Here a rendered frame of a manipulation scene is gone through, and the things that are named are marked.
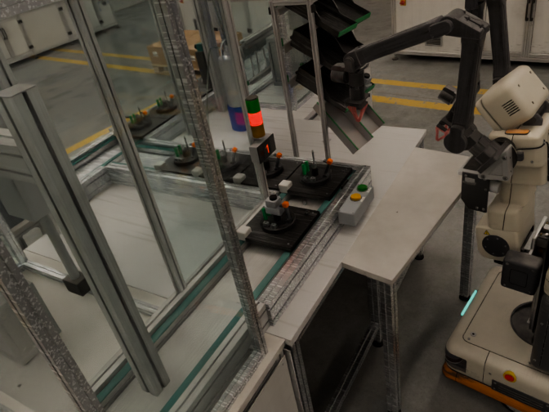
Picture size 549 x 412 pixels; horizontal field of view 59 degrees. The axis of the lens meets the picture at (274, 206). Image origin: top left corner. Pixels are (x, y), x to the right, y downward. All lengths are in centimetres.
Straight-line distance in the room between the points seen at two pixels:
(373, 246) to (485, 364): 75
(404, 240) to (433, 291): 106
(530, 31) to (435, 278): 342
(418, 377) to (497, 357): 43
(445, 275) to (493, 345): 80
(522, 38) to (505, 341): 403
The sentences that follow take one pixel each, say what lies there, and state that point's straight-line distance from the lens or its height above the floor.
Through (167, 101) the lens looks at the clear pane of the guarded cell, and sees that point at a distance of 103.
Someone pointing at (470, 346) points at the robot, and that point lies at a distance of 233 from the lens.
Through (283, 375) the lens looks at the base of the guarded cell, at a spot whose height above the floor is 74.
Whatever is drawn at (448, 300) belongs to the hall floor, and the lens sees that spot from 289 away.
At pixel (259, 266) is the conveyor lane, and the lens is 178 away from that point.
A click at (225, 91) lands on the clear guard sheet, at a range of 176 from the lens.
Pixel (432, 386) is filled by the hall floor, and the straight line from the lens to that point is 253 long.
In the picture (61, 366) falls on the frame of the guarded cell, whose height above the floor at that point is 142.
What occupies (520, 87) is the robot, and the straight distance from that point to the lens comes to 183.
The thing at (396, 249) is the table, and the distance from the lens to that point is 186.
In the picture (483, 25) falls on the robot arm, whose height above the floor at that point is 161.
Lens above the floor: 205
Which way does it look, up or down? 33 degrees down
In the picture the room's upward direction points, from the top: 11 degrees counter-clockwise
